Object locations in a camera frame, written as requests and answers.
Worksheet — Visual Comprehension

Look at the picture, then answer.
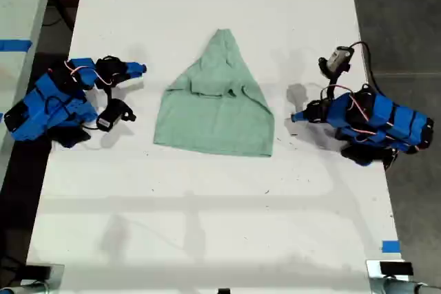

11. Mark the pale green T-shirt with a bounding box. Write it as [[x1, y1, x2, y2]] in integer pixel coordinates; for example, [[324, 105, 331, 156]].
[[152, 28, 274, 158]]

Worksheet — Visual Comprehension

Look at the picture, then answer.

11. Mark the long blue tape strip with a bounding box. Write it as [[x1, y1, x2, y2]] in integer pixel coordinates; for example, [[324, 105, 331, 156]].
[[0, 39, 33, 52]]

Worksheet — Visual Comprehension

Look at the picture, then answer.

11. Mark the short blue tape strip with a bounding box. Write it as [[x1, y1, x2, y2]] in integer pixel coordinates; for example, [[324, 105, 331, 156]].
[[381, 240, 402, 254]]

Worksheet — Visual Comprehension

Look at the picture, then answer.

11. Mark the metal table clamp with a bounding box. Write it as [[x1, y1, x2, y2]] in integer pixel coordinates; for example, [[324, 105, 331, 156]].
[[20, 263, 66, 288], [365, 259, 415, 280]]

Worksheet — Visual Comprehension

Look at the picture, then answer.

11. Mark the grey metal pipe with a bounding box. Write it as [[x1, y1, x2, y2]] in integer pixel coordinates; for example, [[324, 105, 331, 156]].
[[369, 276, 441, 294], [0, 281, 50, 294]]

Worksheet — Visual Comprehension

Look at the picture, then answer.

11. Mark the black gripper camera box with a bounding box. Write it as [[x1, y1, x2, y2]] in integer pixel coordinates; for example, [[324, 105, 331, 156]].
[[96, 98, 137, 134]]

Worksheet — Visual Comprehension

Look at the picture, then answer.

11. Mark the grey gripper camera box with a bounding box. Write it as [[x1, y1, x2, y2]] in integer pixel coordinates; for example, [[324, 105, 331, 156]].
[[318, 45, 356, 77]]

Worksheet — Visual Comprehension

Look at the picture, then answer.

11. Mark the black floor cable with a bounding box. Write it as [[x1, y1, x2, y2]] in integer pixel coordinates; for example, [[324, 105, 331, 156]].
[[42, 0, 76, 28]]

